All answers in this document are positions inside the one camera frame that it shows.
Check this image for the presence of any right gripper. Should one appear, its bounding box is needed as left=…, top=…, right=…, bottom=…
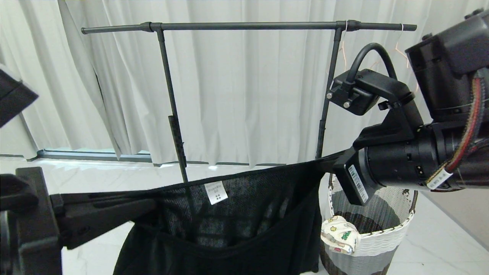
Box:
left=332, top=122, right=489, bottom=207

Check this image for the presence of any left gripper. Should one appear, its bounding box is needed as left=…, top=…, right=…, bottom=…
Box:
left=0, top=167, right=158, bottom=275

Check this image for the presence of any cream printed garment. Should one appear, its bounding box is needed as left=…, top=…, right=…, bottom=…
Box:
left=321, top=215, right=362, bottom=256

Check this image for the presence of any pink clothes hanger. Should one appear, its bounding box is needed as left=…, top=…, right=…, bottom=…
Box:
left=340, top=29, right=349, bottom=73
left=369, top=30, right=420, bottom=94

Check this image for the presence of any black short-sleeved shirt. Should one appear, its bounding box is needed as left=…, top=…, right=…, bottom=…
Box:
left=113, top=152, right=346, bottom=275

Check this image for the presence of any white laundry basket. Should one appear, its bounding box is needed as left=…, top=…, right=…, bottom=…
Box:
left=320, top=174, right=419, bottom=275

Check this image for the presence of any black clothes rack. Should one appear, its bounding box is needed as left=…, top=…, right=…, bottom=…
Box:
left=81, top=20, right=418, bottom=191

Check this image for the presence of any white curtain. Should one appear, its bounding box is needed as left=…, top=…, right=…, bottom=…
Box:
left=0, top=0, right=489, bottom=168

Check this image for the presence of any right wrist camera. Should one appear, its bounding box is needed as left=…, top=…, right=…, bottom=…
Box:
left=327, top=69, right=425, bottom=150

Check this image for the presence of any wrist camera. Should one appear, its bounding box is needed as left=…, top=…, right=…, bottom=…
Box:
left=0, top=63, right=39, bottom=128
left=327, top=69, right=425, bottom=150

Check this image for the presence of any black cable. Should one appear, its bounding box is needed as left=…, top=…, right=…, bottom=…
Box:
left=345, top=43, right=398, bottom=83

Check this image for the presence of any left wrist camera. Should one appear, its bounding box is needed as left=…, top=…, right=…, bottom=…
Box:
left=0, top=63, right=39, bottom=128

